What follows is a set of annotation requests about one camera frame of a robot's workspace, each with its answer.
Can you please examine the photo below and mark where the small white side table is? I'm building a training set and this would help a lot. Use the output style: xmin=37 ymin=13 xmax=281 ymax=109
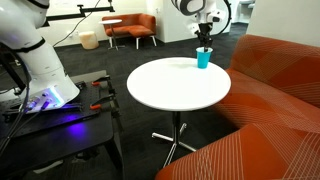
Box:
xmin=99 ymin=19 xmax=125 ymax=51

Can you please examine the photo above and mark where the orange-handled clamp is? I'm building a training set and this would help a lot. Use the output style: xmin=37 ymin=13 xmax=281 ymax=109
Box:
xmin=90 ymin=94 xmax=115 ymax=110
xmin=91 ymin=75 xmax=111 ymax=86

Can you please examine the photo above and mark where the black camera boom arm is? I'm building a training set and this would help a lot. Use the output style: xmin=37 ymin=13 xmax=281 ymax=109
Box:
xmin=42 ymin=0 xmax=115 ymax=27

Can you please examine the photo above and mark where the orange-handled clamp far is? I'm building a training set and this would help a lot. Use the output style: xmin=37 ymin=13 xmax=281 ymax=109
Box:
xmin=91 ymin=75 xmax=111 ymax=86

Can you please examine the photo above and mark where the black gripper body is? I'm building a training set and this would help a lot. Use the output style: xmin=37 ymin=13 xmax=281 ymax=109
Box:
xmin=195 ymin=23 xmax=213 ymax=43

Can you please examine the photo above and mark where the small orange background sofa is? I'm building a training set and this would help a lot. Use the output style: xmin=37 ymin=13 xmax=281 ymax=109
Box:
xmin=101 ymin=13 xmax=156 ymax=48

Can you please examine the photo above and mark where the orange patterned corner sofa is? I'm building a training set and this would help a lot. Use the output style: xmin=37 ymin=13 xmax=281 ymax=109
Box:
xmin=155 ymin=34 xmax=320 ymax=180

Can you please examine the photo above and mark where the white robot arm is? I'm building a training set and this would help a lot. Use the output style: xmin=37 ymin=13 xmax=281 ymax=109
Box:
xmin=0 ymin=0 xmax=231 ymax=106

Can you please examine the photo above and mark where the white round table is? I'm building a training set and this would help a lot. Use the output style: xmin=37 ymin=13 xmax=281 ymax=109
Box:
xmin=127 ymin=57 xmax=231 ymax=166

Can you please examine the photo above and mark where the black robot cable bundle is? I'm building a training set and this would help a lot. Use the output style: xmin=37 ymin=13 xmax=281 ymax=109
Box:
xmin=0 ymin=43 xmax=36 ymax=154

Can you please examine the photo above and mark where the orange-handled clamp near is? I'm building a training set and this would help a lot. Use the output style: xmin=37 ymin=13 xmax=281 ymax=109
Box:
xmin=90 ymin=94 xmax=115 ymax=110

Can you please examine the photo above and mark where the blue plastic cup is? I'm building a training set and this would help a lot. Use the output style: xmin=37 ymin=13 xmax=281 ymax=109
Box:
xmin=196 ymin=47 xmax=213 ymax=69

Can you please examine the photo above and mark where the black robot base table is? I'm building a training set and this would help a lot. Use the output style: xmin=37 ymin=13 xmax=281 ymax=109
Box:
xmin=0 ymin=69 xmax=126 ymax=180

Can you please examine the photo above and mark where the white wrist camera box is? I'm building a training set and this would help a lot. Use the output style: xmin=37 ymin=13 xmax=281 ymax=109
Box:
xmin=208 ymin=11 xmax=221 ymax=22

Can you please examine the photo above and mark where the beige round stool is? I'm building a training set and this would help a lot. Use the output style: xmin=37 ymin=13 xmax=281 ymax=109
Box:
xmin=79 ymin=31 xmax=99 ymax=50

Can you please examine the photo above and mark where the black hanging cable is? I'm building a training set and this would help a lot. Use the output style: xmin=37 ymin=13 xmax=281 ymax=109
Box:
xmin=52 ymin=0 xmax=102 ymax=48

